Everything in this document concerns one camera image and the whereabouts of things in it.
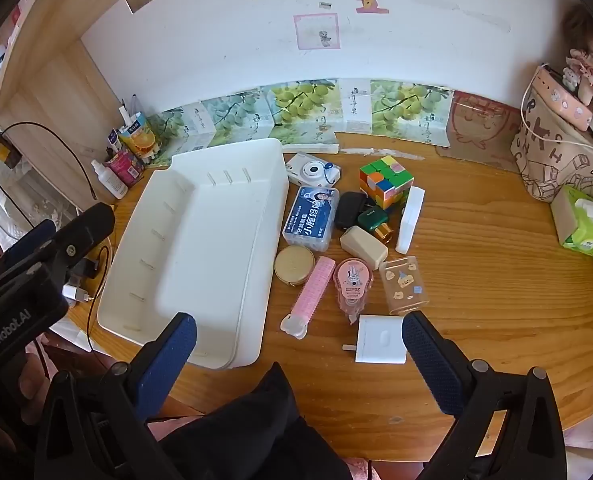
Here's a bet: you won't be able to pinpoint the multicoloured puzzle cube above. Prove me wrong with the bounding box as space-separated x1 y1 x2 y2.
359 156 415 210

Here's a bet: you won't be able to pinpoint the printed canvas tote bag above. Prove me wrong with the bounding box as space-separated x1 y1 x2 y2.
510 62 593 204

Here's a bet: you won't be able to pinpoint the wooden shelf unit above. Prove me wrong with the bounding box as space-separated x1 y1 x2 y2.
0 0 142 211

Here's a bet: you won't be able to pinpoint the white lace cloth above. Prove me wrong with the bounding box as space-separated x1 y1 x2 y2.
0 150 92 261

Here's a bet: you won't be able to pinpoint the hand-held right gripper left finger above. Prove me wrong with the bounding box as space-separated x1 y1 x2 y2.
35 312 198 480

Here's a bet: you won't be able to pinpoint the black plug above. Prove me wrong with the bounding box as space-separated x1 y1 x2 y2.
69 255 102 286

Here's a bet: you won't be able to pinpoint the blue floss pick box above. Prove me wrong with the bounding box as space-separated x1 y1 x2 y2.
282 186 339 253

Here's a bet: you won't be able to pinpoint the pink hair comb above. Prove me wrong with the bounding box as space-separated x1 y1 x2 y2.
280 256 336 339

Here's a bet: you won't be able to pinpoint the clear box with stickers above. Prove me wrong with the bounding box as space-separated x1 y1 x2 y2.
379 255 431 316

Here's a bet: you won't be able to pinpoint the pink can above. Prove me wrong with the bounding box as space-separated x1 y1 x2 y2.
104 149 146 188

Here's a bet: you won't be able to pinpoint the white charger plug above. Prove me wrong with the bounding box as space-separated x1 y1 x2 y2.
343 314 408 365

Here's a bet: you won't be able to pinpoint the white rectangular block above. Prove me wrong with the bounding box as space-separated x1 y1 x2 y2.
395 186 426 255

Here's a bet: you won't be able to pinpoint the brown cardboard sheet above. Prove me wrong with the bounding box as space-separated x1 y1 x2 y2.
436 89 527 171

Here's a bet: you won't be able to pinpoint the white spray bottle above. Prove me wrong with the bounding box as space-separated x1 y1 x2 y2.
90 159 128 200

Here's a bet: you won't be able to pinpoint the white plastic tray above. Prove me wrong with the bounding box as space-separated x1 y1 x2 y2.
97 137 290 371

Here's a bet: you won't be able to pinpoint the orange juice carton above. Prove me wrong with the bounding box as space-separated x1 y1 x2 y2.
118 113 160 163

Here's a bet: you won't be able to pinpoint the pink correction tape dispenser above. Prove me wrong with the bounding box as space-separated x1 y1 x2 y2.
333 258 374 324

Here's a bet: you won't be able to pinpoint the person's black clothing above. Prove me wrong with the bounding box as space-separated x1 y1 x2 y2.
146 362 352 480

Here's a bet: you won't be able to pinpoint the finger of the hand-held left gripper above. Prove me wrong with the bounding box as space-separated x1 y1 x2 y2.
0 219 60 271
41 203 117 286

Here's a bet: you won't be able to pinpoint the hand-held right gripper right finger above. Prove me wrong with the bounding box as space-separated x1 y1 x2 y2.
400 310 568 480

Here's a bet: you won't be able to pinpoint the gold round tin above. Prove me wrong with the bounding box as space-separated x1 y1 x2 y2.
274 245 317 287

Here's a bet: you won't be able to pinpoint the green and gold bottle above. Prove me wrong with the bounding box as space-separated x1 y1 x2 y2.
357 206 396 245

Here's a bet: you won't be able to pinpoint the pink square wall sticker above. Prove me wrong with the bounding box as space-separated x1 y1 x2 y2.
293 12 340 51

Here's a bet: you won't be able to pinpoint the person's left hand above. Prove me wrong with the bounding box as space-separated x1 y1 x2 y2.
15 356 50 422

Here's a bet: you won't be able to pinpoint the green tissue pack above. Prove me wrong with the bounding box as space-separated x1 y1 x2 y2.
550 184 593 258

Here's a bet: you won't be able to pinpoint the yellow and black device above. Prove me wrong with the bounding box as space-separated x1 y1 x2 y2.
0 132 23 169

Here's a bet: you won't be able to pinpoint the thin black cable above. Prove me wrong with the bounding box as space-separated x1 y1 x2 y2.
0 121 97 201

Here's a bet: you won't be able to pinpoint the grape pattern tissue boxes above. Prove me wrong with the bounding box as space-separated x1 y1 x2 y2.
146 78 454 168

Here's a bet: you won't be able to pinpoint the white toy camera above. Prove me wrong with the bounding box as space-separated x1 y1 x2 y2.
285 151 342 188

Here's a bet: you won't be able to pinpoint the pink pencil case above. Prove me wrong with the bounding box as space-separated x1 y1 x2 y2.
535 65 593 132

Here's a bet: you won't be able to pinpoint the black earbuds case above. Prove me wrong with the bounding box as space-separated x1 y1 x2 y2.
335 191 368 231

